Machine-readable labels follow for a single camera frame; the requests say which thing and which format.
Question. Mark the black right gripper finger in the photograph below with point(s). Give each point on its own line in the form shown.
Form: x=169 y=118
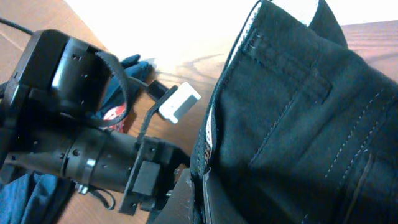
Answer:
x=180 y=205

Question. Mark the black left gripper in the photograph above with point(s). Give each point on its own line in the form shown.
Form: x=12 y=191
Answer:
x=152 y=176

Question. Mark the black shorts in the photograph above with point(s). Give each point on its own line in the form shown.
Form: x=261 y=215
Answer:
x=299 y=129

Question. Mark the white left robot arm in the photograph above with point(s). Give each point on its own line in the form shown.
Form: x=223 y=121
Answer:
x=70 y=110

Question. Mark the red garment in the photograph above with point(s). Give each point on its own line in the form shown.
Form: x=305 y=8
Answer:
x=112 y=114

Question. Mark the navy blue folded garment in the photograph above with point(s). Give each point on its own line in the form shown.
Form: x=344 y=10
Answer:
x=40 y=198

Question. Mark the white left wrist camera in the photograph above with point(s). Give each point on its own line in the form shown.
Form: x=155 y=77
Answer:
x=179 y=103

